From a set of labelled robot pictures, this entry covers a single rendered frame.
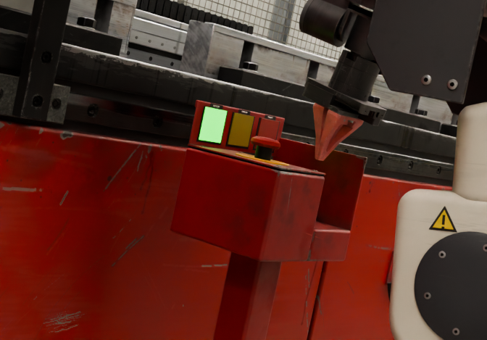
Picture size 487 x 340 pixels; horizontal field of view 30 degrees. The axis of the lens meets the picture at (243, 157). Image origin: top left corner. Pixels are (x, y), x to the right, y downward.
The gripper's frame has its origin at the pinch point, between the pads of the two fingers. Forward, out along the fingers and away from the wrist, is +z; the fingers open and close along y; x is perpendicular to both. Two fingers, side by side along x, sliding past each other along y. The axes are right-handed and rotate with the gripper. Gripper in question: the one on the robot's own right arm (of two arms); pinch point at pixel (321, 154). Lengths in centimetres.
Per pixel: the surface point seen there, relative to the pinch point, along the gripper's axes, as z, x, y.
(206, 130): 2.3, 12.4, 10.6
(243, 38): -8.4, -16.5, 33.7
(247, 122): 0.3, 4.0, 10.9
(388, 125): -2, -49, 19
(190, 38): -5.3, -8.8, 38.4
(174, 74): -2.1, 10.7, 21.2
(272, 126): 0.2, -1.9, 10.9
